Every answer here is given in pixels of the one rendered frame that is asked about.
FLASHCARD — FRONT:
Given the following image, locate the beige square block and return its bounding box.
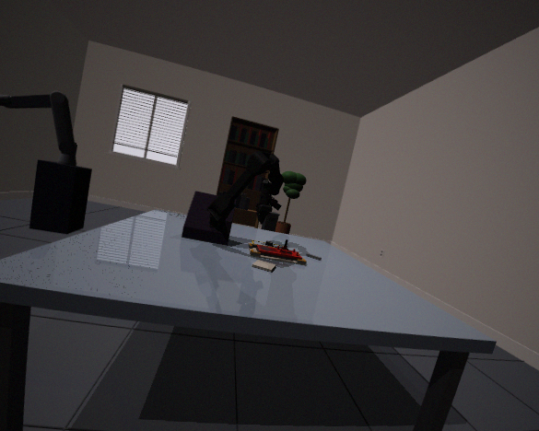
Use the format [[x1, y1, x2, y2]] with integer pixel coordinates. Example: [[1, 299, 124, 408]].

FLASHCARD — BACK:
[[252, 260, 276, 272]]

